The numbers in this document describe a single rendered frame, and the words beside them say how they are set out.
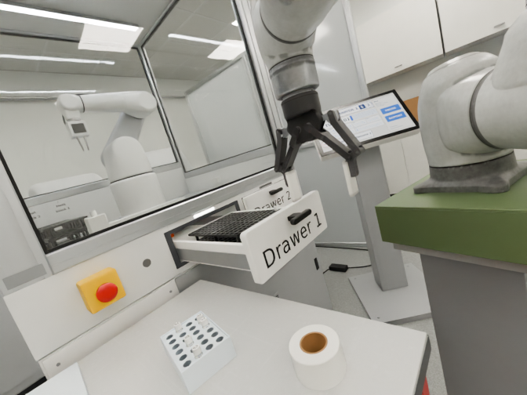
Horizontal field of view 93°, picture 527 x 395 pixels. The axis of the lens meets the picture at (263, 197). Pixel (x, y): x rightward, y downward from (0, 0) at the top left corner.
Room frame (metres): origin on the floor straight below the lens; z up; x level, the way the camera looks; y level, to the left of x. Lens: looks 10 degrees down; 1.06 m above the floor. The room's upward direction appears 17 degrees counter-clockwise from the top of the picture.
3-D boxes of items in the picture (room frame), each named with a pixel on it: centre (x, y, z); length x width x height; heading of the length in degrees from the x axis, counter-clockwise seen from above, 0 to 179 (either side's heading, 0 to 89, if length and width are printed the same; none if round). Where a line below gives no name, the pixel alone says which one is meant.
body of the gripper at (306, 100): (0.52, -0.12, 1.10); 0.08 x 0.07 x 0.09; 46
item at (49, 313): (1.15, 0.51, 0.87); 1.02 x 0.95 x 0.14; 136
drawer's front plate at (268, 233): (0.56, -0.04, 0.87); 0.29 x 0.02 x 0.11; 136
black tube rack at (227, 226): (0.70, 0.10, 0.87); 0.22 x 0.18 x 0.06; 46
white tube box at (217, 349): (0.39, 0.19, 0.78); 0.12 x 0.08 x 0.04; 35
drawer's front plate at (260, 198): (1.01, -0.03, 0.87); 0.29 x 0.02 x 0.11; 136
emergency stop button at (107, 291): (0.51, 0.38, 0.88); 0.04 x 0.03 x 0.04; 136
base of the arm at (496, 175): (0.58, -0.50, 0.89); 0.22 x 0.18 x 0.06; 115
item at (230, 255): (0.71, 0.11, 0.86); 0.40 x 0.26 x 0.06; 46
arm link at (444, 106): (0.56, -0.48, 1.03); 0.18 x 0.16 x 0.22; 3
